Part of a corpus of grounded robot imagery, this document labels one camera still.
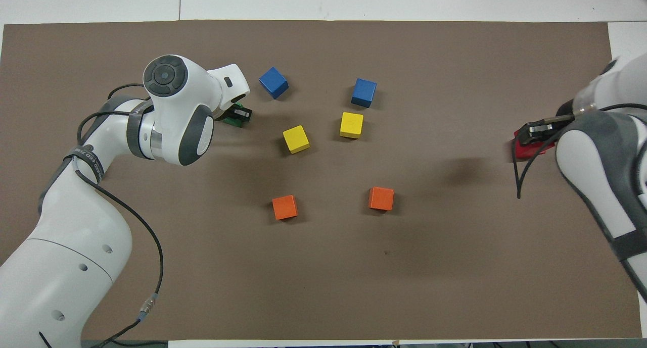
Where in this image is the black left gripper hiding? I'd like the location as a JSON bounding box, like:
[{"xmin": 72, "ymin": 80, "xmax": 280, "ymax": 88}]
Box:
[{"xmin": 221, "ymin": 105, "xmax": 252, "ymax": 127}]

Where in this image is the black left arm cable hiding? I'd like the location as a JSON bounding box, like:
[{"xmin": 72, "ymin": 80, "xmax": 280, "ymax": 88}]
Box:
[{"xmin": 38, "ymin": 83, "xmax": 165, "ymax": 348}]

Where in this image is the brown table mat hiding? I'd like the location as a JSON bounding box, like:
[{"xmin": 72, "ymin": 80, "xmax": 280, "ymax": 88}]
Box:
[{"xmin": 0, "ymin": 20, "xmax": 642, "ymax": 341}]

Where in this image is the blue wooden block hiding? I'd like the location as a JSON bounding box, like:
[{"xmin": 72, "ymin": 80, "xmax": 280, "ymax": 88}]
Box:
[
  {"xmin": 351, "ymin": 78, "xmax": 377, "ymax": 109},
  {"xmin": 259, "ymin": 67, "xmax": 290, "ymax": 100}
]

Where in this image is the green wooden block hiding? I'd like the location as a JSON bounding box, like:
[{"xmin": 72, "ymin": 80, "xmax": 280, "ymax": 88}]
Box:
[{"xmin": 218, "ymin": 104, "xmax": 252, "ymax": 129}]

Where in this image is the yellow wooden block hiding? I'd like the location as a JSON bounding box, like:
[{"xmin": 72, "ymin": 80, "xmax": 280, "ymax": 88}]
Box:
[
  {"xmin": 339, "ymin": 112, "xmax": 364, "ymax": 139},
  {"xmin": 282, "ymin": 125, "xmax": 310, "ymax": 154}
]

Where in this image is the black cable beside table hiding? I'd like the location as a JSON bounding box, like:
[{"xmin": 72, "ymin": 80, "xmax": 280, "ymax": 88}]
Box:
[{"xmin": 115, "ymin": 339, "xmax": 168, "ymax": 348}]

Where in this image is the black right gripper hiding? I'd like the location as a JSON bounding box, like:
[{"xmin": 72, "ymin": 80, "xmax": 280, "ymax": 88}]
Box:
[{"xmin": 522, "ymin": 117, "xmax": 562, "ymax": 146}]

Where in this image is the orange wooden block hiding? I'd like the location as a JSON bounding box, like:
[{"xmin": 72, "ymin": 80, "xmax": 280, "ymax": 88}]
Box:
[
  {"xmin": 272, "ymin": 194, "xmax": 299, "ymax": 221},
  {"xmin": 368, "ymin": 187, "xmax": 395, "ymax": 212}
]

